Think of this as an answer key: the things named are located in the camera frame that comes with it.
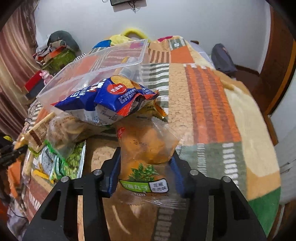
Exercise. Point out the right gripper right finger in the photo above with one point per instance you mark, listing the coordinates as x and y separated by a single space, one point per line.
217 208

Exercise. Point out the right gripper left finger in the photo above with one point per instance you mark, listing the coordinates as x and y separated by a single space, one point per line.
56 218

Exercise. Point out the gold biscuit pack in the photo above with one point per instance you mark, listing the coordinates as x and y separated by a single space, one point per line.
34 138

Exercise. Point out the clear bag brown biscuits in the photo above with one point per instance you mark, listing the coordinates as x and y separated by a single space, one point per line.
65 131

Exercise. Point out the blue chips bag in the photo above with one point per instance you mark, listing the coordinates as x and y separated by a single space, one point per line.
107 101

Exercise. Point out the orange snack balls bag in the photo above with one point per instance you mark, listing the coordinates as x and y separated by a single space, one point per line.
147 145

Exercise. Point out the yellow fries snack packet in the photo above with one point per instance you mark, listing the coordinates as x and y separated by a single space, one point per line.
36 165

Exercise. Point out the green pea snack packet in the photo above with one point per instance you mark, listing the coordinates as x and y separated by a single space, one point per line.
71 166

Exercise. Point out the red and black box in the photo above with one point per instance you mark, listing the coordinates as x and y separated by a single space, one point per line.
34 85

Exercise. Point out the pink plush toy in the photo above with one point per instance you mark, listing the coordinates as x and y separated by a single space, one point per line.
46 76

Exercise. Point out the striped pink curtain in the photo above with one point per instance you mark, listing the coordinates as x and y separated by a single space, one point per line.
18 44

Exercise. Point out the patchwork striped bed blanket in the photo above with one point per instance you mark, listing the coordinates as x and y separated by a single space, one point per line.
222 132

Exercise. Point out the pile of clothes and bags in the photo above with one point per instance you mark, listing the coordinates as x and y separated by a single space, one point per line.
59 50

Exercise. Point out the clear plastic storage bin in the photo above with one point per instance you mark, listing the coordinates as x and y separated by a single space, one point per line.
124 59

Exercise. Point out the dark grey backpack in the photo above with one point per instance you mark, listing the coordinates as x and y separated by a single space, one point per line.
222 60

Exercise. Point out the wall mounted television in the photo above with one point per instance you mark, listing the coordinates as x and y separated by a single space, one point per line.
117 2

